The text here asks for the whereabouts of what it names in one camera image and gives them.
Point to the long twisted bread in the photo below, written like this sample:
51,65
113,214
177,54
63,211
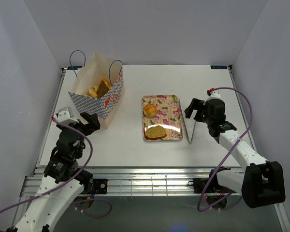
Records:
107,83

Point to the floral metal tray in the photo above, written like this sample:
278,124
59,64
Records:
168,116

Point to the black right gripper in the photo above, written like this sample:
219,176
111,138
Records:
197,105

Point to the blue checkered paper bag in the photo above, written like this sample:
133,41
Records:
99,67

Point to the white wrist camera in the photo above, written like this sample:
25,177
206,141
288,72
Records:
213,94
65,116

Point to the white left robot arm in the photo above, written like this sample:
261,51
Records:
62,179

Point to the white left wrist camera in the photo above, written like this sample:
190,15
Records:
65,116

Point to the round bun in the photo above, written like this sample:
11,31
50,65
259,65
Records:
150,110

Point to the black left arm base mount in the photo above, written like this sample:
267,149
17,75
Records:
98,186

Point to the croissant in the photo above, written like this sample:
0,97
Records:
93,92

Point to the aluminium frame rail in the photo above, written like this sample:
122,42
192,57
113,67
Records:
144,182

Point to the brown chocolate bread piece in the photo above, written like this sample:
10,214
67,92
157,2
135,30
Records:
102,89

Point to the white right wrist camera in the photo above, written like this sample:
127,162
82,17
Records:
213,94

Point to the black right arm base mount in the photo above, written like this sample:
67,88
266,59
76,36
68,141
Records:
198,185

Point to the seeded bread slice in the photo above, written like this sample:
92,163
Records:
155,133

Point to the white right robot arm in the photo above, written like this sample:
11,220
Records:
262,182

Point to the metal serving tongs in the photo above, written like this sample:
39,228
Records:
188,137

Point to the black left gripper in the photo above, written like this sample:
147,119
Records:
89,127

